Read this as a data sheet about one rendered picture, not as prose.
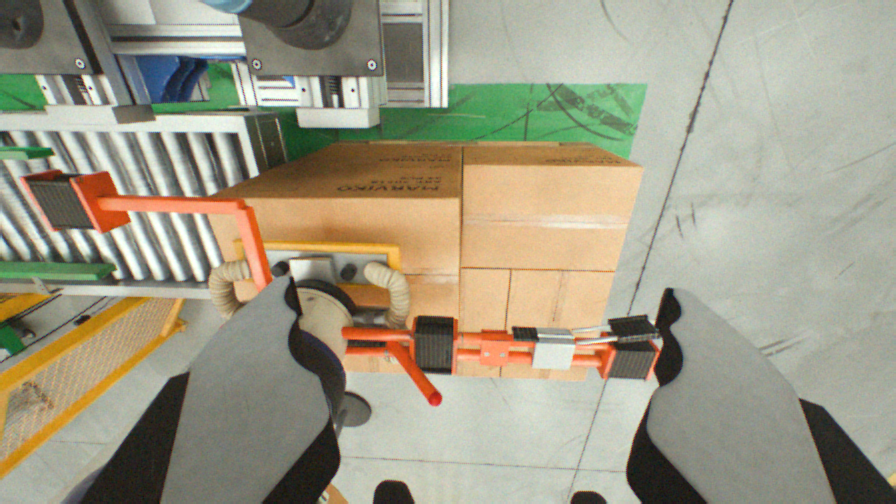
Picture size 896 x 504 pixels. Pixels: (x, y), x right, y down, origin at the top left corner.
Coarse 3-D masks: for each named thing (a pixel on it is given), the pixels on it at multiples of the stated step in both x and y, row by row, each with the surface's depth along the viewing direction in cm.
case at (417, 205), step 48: (240, 192) 78; (288, 192) 77; (336, 192) 76; (384, 192) 76; (432, 192) 75; (336, 240) 77; (384, 240) 76; (432, 240) 76; (240, 288) 85; (384, 288) 83; (432, 288) 82
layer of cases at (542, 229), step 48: (480, 192) 111; (528, 192) 110; (576, 192) 109; (624, 192) 108; (480, 240) 119; (528, 240) 118; (576, 240) 117; (480, 288) 129; (528, 288) 128; (576, 288) 127; (576, 336) 138
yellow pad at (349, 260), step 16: (240, 240) 64; (272, 240) 65; (288, 240) 65; (240, 256) 65; (272, 256) 64; (288, 256) 64; (304, 256) 64; (320, 256) 64; (336, 256) 64; (352, 256) 64; (368, 256) 63; (384, 256) 63; (400, 256) 65; (272, 272) 63; (288, 272) 66; (336, 272) 65; (352, 272) 63; (400, 272) 66
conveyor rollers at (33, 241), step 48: (0, 144) 111; (48, 144) 110; (96, 144) 109; (144, 144) 108; (192, 144) 107; (0, 192) 119; (144, 192) 117; (192, 192) 116; (0, 240) 130; (48, 240) 131; (96, 240) 126; (144, 240) 126; (192, 240) 126
